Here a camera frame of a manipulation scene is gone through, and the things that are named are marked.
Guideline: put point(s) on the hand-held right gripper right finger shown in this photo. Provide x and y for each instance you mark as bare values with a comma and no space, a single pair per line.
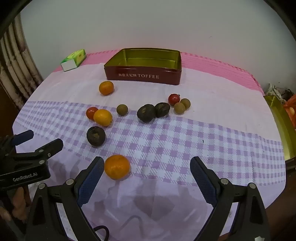
203,180

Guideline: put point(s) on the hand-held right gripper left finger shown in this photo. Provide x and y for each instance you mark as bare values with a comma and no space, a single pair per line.
91,180

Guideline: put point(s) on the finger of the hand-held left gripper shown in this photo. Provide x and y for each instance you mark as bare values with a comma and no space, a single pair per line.
50,146
23,136

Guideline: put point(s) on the small orange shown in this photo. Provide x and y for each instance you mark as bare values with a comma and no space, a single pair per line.
106,88
103,117
117,166

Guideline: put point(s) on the dark passion fruit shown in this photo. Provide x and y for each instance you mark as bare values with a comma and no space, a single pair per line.
162,109
146,113
95,136

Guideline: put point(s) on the red cherry tomato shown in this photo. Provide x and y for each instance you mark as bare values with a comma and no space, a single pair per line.
90,112
174,99

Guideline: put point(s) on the brown longan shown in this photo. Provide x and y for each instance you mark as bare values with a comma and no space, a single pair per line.
121,109
179,108
185,102

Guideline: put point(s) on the dark red tin box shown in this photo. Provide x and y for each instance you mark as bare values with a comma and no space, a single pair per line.
143,75

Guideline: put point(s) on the person's left hand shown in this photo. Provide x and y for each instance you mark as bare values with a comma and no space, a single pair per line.
20,204

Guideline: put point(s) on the pink purple checked tablecloth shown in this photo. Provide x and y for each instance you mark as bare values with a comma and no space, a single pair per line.
185,143

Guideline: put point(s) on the beige patterned curtain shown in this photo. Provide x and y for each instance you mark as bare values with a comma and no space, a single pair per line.
13,58

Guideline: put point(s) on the green tissue pack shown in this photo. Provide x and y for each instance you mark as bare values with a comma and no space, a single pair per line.
74,58

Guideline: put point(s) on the gold tin lid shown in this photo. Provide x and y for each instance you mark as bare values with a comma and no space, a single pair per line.
279,129

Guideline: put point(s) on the orange plastic bag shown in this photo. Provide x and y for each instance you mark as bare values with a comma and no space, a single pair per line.
290,109

